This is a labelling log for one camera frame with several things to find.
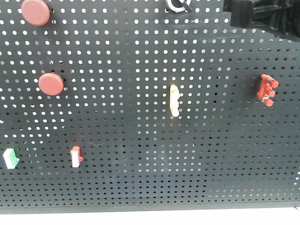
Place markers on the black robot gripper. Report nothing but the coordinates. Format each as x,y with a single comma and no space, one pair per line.
278,17

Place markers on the lower red mushroom button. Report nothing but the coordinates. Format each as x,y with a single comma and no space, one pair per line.
51,84

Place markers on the red mushroom button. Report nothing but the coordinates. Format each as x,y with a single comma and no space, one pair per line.
51,84
35,12

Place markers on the upper red mushroom button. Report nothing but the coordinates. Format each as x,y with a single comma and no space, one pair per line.
35,12

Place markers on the black perforated pegboard panel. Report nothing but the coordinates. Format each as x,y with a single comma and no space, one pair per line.
118,59

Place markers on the white height-adjustable table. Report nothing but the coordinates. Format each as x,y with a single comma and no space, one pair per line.
272,216

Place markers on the red terminal block switch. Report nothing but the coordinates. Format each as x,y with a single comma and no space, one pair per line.
266,91

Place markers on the white red toggle switch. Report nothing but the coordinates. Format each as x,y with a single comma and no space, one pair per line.
76,157

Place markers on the white green toggle switch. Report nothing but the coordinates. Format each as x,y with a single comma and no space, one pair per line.
10,158

